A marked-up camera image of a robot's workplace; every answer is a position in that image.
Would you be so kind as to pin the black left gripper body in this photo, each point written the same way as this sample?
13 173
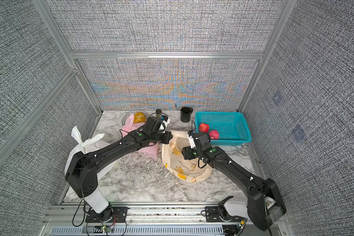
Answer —
163 137

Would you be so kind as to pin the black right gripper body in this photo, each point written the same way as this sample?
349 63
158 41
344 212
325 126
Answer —
192 153

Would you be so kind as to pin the cream banana print plastic bag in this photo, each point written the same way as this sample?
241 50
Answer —
173 160

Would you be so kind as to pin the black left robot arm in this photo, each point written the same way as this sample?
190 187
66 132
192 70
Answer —
82 171

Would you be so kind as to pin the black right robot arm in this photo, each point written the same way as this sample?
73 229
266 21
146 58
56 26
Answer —
265 205

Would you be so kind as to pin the pink plastic bag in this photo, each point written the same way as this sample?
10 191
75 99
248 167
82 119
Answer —
130 126

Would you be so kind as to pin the white plastic bag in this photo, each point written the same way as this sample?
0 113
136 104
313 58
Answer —
89 145

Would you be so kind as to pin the glass herb spice jar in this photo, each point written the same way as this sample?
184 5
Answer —
158 113

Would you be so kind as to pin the yellow food on plate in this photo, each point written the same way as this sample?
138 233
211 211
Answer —
139 117

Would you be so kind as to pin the black cylindrical cup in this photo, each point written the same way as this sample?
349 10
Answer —
185 115

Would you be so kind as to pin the teal plastic basket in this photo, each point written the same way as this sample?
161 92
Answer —
232 127

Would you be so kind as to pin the patterned plate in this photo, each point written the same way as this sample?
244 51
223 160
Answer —
134 113

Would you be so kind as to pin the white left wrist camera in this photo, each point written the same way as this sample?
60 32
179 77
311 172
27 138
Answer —
164 123

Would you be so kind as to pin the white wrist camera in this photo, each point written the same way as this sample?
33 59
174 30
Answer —
164 123
191 139

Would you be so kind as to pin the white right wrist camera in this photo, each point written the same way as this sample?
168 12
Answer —
191 139

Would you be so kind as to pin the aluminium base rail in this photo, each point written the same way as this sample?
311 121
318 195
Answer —
154 219

